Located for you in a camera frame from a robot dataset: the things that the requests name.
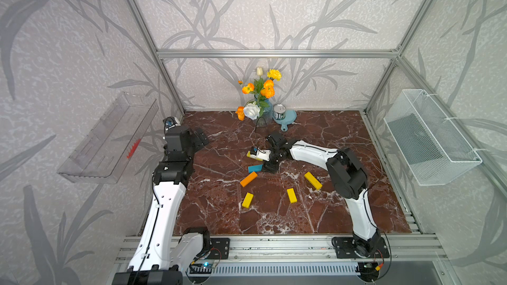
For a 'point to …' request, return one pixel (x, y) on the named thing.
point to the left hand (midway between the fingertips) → (192, 134)
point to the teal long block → (255, 168)
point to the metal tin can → (279, 111)
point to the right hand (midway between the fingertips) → (264, 161)
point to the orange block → (248, 179)
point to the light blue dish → (290, 116)
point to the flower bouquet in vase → (260, 109)
